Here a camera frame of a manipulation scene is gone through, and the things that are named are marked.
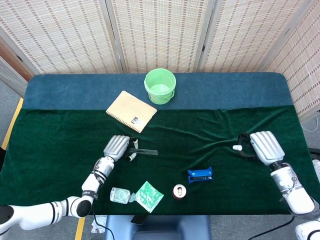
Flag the brown wooden door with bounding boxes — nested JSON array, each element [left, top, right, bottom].
[[0, 41, 33, 82]]

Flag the blue table cover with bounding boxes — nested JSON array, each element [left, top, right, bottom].
[[22, 72, 294, 111]]

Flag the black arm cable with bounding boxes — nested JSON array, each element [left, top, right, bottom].
[[249, 214, 296, 240], [92, 212, 111, 240]]

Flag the white floor cable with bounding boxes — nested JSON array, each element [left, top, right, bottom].
[[301, 122, 320, 133]]

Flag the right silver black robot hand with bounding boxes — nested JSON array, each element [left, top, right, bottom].
[[237, 130, 286, 166]]

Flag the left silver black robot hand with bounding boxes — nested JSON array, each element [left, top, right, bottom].
[[103, 134, 139, 163]]

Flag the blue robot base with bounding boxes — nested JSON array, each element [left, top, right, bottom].
[[104, 214, 212, 240]]

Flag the dark green velvet cloth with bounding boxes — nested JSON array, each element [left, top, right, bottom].
[[0, 104, 313, 216]]

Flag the woven bamboo screen panel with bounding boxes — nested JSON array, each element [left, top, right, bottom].
[[197, 0, 316, 73], [259, 0, 320, 122], [104, 0, 216, 74], [0, 0, 126, 76]]

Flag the white crumpled rag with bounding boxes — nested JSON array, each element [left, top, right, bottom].
[[90, 214, 108, 235]]

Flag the beige spiral notebook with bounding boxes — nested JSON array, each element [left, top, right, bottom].
[[105, 90, 158, 134]]

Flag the blue snack packet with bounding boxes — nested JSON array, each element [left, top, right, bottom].
[[187, 166, 214, 185]]

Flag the white wrapped tissue pack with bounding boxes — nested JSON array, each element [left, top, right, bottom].
[[109, 186, 137, 204]]

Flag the light green plastic bucket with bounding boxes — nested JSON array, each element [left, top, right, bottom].
[[143, 68, 177, 105]]

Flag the green white sachet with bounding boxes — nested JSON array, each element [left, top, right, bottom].
[[134, 180, 165, 214]]

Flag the red drink can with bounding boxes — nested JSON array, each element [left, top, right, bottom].
[[172, 183, 188, 200]]

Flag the clear glass test tube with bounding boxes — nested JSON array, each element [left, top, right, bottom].
[[129, 147, 159, 156]]

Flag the grey ribbed panel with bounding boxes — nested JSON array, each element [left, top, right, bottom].
[[0, 56, 29, 97]]

